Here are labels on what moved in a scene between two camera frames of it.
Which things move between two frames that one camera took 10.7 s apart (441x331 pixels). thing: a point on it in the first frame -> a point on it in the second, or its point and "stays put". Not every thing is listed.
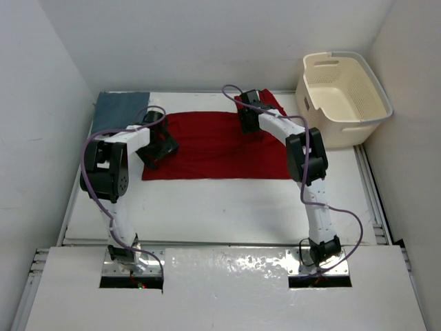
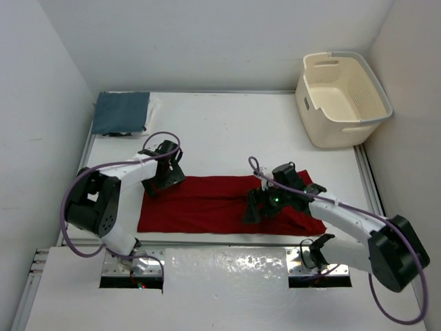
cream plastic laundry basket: x=340 y=96 stays put
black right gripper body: x=247 y=127 -> x=273 y=201
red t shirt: x=212 y=145 -> x=217 y=205
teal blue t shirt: x=118 y=110 stays put
